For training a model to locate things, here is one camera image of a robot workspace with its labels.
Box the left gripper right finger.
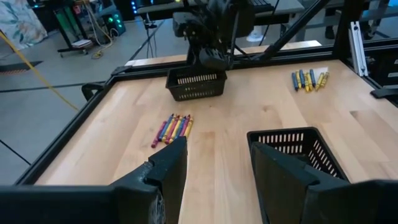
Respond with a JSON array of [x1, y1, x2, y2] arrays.
[[250, 141, 321, 224]]

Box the black edge bracket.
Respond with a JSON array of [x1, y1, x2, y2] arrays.
[[369, 88, 398, 100]]

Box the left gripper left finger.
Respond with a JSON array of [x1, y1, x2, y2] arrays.
[[111, 136, 188, 224]]

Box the black equipment cart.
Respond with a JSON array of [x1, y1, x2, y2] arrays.
[[52, 0, 94, 58]]

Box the computer with green lights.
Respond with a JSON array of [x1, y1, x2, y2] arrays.
[[104, 11, 127, 37]]

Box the black plastic slotted basket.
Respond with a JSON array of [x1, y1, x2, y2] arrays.
[[247, 126, 349, 183], [165, 67, 228, 102]]

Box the teal floral patterned banner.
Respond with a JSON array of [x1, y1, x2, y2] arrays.
[[0, 0, 48, 51]]

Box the silver aluminium profile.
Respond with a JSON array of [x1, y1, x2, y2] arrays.
[[348, 21, 369, 77]]

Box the yellow cable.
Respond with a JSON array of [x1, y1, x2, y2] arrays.
[[0, 30, 80, 112]]

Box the black mat with orange stripes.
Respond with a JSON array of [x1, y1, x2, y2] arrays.
[[0, 60, 44, 75]]

